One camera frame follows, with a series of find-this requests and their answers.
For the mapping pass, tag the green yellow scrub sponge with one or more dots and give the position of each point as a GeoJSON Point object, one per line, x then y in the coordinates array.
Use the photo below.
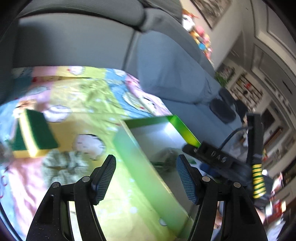
{"type": "Point", "coordinates": [33, 137]}

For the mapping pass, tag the grey patterned cloth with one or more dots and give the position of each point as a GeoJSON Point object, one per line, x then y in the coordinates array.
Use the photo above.
{"type": "Point", "coordinates": [64, 167]}

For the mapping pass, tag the yellow black striped handle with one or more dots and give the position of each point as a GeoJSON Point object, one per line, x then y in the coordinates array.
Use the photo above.
{"type": "Point", "coordinates": [258, 183]}

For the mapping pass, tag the framed landscape painting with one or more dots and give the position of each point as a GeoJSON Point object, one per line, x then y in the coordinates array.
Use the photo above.
{"type": "Point", "coordinates": [212, 10]}

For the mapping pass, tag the plush toy pile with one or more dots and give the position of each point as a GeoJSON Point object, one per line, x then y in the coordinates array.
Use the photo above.
{"type": "Point", "coordinates": [198, 33]}

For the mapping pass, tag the green cardboard box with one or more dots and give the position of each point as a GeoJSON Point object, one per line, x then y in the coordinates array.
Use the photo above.
{"type": "Point", "coordinates": [149, 147]}

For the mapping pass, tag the colourful cartoon bed sheet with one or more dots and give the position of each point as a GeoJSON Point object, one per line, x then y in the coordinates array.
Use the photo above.
{"type": "Point", "coordinates": [84, 107]}

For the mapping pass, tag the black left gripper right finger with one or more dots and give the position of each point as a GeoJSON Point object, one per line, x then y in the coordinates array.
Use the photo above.
{"type": "Point", "coordinates": [186, 175]}

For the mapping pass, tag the grey sofa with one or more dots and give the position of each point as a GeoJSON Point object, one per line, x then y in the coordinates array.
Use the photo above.
{"type": "Point", "coordinates": [143, 38]}

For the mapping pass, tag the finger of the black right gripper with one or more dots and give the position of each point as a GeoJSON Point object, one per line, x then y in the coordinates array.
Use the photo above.
{"type": "Point", "coordinates": [196, 152]}

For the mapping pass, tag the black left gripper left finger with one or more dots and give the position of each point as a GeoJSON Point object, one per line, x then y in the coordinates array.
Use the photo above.
{"type": "Point", "coordinates": [101, 180]}

